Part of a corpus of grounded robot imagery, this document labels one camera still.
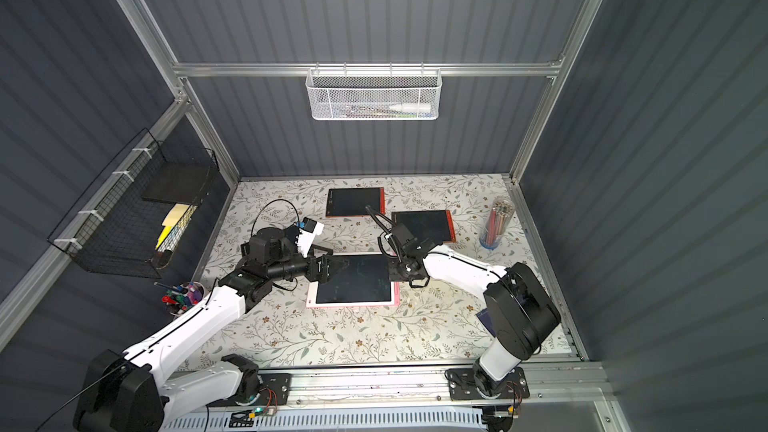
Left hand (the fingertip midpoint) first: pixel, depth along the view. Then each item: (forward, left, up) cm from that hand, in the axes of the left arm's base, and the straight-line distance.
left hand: (342, 261), depth 76 cm
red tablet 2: (+24, -29, -17) cm, 41 cm away
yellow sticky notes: (+7, +42, +9) cm, 44 cm away
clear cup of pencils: (+17, -45, 0) cm, 48 cm away
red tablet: (+36, +2, -18) cm, 40 cm away
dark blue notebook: (-8, -39, -18) cm, 44 cm away
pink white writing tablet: (+4, -4, -20) cm, 21 cm away
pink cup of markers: (-7, +42, -6) cm, 43 cm away
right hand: (+4, -15, -13) cm, 20 cm away
